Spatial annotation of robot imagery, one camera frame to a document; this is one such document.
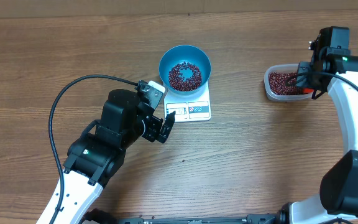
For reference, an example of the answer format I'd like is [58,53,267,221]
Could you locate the red measuring scoop blue handle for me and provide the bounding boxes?
[303,88,314,94]

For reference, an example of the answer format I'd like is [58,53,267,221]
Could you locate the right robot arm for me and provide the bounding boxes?
[275,26,358,223]

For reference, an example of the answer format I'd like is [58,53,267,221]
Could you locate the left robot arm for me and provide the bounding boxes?
[38,86,174,223]

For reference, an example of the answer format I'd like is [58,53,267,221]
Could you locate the white digital kitchen scale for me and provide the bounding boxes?
[163,83,212,123]

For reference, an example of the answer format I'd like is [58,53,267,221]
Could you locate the blue metal bowl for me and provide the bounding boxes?
[158,45,212,95]

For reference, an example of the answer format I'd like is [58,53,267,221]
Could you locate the clear plastic container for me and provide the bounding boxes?
[263,63,315,102]

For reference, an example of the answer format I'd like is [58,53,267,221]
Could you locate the red beans in container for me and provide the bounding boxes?
[268,72,303,95]

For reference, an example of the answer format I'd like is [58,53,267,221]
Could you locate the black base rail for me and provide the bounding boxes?
[80,208,277,224]

